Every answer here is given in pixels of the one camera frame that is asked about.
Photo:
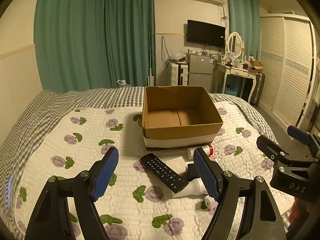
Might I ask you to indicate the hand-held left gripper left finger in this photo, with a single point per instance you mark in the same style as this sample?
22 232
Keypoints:
105 172

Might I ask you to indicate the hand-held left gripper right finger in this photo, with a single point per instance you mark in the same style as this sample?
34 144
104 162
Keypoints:
206 172

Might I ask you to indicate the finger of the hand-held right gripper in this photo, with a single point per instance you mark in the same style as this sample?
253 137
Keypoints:
298 133
267 143

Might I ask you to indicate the white plastic bottle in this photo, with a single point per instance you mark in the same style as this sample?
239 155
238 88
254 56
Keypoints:
193 188

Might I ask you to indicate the white bottle red cap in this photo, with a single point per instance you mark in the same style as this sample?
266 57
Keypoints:
200 152

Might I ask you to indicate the small white rounded case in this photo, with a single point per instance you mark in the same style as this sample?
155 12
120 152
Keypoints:
210 202

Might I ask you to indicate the white square charger block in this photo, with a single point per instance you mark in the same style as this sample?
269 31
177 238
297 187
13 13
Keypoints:
176 164

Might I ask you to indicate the black remote control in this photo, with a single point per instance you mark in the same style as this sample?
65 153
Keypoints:
162 170

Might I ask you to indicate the brown cardboard box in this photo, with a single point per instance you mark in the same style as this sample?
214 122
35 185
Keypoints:
175 137

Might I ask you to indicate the person's right hand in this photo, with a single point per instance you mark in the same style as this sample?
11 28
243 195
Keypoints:
297 210

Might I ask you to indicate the white floral quilt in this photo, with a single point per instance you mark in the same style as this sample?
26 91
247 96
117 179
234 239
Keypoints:
87 142

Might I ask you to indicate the dark hard suitcase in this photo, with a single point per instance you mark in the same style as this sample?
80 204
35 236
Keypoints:
257 87

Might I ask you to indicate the blue waste bin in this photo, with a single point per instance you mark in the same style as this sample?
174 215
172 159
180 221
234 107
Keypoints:
230 90

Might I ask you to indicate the white louvred wardrobe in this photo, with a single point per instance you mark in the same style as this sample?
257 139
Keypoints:
287 62

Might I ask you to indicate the white dressing table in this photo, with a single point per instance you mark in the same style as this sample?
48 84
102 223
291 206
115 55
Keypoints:
236 72

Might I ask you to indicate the small open cardboard carton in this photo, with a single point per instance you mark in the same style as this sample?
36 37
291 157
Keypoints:
255 65

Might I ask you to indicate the grey checked bedsheet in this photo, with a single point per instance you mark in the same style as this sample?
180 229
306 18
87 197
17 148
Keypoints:
50 105

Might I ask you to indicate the clear water jug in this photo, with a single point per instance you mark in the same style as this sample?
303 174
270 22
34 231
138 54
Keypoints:
123 83

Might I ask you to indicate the silver small fridge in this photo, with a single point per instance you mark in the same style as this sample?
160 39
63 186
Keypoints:
201 70

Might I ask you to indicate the white ribbed suitcase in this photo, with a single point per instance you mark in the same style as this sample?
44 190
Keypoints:
178 74

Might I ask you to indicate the white flat mop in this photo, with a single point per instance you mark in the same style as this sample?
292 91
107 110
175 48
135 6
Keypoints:
151 80

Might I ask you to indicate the white oval mirror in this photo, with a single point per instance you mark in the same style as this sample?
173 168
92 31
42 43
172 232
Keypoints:
235 42

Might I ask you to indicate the clear plastic bag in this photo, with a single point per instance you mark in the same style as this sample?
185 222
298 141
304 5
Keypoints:
178 56

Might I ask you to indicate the narrow teal curtain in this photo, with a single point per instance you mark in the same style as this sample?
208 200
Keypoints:
241 12

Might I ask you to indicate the wide green curtain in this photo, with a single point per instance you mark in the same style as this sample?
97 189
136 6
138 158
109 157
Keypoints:
82 35

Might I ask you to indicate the small picture frame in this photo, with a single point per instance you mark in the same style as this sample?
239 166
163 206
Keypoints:
229 55

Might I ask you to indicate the black wall television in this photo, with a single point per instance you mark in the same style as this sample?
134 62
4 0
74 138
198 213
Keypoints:
205 33

